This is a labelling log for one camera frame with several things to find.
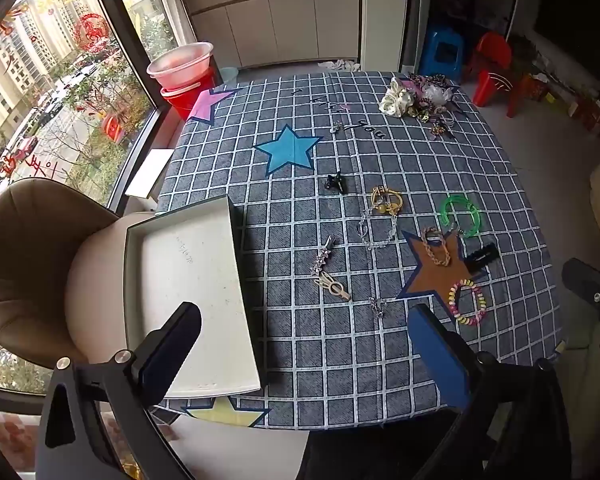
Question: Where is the red round window sticker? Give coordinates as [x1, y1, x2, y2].
[74, 12, 108, 53]

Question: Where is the multicolour bead bracelet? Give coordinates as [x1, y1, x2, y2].
[448, 278, 487, 326]

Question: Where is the beige padded chair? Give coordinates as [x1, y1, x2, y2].
[0, 177, 156, 371]

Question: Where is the silver star hair clip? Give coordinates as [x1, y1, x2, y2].
[310, 236, 337, 277]

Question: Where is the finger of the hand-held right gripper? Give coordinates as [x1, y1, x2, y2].
[562, 257, 600, 361]

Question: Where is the pile of hair scrunchies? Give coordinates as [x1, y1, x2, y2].
[378, 72, 465, 140]

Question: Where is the blue plastic stool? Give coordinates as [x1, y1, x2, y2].
[419, 27, 465, 81]

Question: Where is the white cloth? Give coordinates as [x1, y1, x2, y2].
[319, 59, 362, 73]

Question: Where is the beige rabbit hair clip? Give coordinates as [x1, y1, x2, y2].
[314, 272, 353, 302]

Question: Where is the red plastic chair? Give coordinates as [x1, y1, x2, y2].
[467, 31, 513, 108]

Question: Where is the black flat hair clip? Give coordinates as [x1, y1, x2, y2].
[464, 242, 499, 267]

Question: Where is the green translucent bangle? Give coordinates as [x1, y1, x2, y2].
[440, 195, 482, 238]

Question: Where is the red plastic bucket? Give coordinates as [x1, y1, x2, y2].
[160, 67, 216, 121]

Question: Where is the pink plastic basin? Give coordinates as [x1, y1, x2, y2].
[146, 41, 215, 88]

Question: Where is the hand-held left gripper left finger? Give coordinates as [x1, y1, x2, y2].
[32, 301, 203, 480]

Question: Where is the white shallow cardboard box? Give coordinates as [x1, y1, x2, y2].
[124, 195, 268, 401]

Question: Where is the grey checked star tablecloth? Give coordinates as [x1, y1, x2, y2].
[155, 71, 566, 431]

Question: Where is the white cabinet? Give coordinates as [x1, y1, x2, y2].
[182, 0, 363, 70]

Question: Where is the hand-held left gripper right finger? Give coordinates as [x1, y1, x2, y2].
[409, 303, 573, 480]

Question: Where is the yellow beaded hair tie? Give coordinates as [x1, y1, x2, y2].
[371, 186, 403, 216]

